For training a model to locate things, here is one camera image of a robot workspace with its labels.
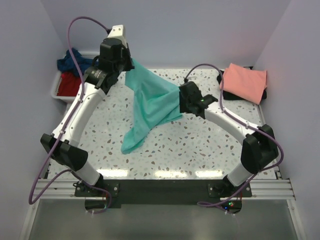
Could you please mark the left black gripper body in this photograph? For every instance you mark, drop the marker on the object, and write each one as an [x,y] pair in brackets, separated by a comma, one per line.
[126,63]

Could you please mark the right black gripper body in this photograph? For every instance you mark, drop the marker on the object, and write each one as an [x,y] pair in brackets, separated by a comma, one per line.
[184,105]

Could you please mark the teal t-shirt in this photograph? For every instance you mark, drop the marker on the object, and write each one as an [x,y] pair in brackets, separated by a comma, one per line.
[156,101]

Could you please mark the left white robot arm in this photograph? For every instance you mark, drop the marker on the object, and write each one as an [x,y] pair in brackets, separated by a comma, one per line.
[63,143]

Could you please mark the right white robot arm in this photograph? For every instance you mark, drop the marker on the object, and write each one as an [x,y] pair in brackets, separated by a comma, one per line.
[258,146]

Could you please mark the white plastic laundry basket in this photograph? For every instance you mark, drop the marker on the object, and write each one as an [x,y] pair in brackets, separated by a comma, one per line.
[57,79]

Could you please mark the folded black t-shirt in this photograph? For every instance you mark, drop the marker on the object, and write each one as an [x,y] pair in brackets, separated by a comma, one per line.
[262,93]

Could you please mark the navy blue t-shirt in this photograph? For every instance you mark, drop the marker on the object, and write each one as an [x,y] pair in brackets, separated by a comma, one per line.
[67,64]

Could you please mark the red t-shirt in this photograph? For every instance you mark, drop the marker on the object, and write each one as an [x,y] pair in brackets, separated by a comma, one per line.
[69,85]

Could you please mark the folded salmon pink t-shirt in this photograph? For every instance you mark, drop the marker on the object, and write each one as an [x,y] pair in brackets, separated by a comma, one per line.
[243,81]

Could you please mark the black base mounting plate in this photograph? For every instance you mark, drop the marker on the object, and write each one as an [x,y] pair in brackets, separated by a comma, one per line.
[117,192]

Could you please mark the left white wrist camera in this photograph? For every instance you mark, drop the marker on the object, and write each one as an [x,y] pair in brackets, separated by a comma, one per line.
[118,32]

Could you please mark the aluminium rail frame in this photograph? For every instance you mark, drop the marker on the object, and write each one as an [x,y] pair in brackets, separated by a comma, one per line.
[270,214]

